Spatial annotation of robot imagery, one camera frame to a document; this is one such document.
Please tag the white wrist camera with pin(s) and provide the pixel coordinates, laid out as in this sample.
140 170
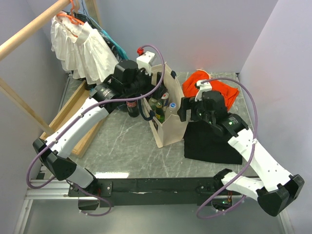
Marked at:
145 60
202 87

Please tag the dark floral garment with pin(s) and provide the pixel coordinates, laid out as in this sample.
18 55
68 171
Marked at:
95 25

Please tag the red bull can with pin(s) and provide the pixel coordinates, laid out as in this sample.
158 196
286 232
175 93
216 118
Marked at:
165 99

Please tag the orange cloth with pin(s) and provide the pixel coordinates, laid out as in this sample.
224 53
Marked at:
229 93

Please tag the orange clothes hanger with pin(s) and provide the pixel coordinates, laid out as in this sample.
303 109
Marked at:
74 9

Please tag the green glass bottle gold cap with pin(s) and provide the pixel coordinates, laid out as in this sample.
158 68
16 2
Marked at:
159 113

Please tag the wooden tray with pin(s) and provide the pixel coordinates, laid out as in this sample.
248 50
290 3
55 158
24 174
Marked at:
77 95

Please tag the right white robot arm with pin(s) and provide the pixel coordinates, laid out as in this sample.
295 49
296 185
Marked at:
276 187

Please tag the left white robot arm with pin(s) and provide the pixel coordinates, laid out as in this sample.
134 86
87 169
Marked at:
100 103

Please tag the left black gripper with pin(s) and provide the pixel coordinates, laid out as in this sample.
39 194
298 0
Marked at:
142 71

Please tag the black cloth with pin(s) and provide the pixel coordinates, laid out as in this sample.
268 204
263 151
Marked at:
201 143

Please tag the teal garment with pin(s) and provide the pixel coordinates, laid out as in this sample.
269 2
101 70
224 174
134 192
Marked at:
119 49

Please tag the wooden clothes rail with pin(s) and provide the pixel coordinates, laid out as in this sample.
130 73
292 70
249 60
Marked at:
19 38

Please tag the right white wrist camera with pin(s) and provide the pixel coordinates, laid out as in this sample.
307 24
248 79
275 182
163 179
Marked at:
202 87

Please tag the pocari sweat plastic bottle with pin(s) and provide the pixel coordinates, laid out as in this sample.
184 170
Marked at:
172 106

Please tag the coca-cola glass bottle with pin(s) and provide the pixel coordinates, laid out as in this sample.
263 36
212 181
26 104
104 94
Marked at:
132 107

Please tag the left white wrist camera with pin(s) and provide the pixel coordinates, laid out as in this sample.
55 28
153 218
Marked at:
145 60

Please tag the cream canvas tote bag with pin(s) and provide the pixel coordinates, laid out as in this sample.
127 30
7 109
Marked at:
172 129

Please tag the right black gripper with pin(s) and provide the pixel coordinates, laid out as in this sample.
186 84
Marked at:
186 103

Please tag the white ruffled garment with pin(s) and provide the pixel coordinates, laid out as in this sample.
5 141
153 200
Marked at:
81 49

